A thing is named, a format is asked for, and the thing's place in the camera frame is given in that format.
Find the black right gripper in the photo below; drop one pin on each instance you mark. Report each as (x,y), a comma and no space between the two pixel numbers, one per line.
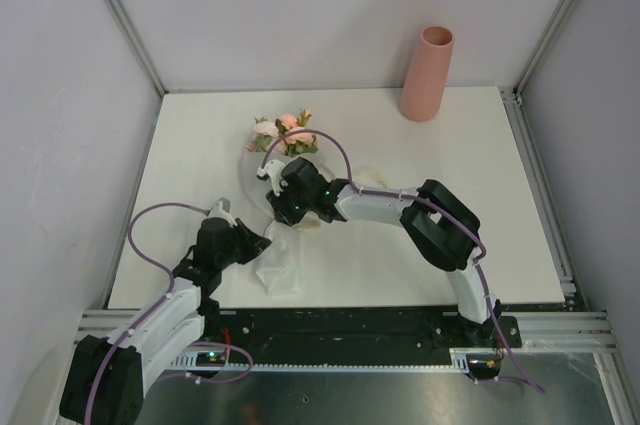
(278,206)

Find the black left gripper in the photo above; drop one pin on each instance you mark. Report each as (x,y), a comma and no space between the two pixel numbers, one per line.
(250,239)

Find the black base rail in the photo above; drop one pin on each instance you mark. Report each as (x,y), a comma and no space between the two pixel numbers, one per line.
(344,337)

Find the right aluminium frame post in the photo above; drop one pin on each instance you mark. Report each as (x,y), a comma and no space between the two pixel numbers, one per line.
(558,20)

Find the left aluminium frame post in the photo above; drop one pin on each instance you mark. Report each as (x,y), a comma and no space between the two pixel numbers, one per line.
(135,43)

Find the aluminium frame post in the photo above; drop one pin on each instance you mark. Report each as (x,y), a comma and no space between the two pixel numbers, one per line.
(558,20)
(135,43)

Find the pink flower bouquet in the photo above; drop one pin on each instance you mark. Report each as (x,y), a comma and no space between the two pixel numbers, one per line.
(286,133)

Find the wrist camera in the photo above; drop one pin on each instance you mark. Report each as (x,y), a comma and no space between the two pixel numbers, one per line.
(221,209)
(272,171)

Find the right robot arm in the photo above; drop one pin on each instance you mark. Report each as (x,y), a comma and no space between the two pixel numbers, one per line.
(444,231)

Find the cream printed ribbon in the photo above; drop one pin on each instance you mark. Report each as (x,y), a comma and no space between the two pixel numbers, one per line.
(370,180)

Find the white wrapping paper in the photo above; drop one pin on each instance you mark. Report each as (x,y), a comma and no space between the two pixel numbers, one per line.
(279,268)

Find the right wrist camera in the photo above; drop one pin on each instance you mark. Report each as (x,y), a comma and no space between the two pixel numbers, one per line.
(272,171)

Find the pink tall vase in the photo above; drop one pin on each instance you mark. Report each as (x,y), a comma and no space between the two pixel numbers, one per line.
(427,74)

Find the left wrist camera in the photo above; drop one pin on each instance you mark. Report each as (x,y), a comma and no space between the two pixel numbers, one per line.
(221,209)

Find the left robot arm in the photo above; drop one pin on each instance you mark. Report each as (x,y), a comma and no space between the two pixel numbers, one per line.
(110,376)

